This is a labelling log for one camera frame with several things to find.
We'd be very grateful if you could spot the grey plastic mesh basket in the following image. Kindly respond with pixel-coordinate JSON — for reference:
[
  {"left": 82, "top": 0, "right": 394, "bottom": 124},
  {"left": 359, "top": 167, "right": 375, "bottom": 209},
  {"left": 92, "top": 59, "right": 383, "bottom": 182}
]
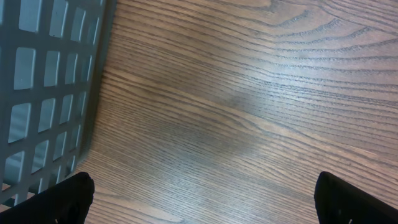
[{"left": 1, "top": 0, "right": 116, "bottom": 210}]

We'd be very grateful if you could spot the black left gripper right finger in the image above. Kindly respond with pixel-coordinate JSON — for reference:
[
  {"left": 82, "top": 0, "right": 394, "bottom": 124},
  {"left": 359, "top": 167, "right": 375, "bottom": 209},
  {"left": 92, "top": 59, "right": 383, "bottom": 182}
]
[{"left": 314, "top": 171, "right": 397, "bottom": 224}]

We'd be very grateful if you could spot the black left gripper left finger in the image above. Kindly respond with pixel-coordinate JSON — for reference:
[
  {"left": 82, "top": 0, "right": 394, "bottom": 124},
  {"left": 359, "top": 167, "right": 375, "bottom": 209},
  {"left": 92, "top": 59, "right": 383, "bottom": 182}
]
[{"left": 1, "top": 172, "right": 95, "bottom": 224}]

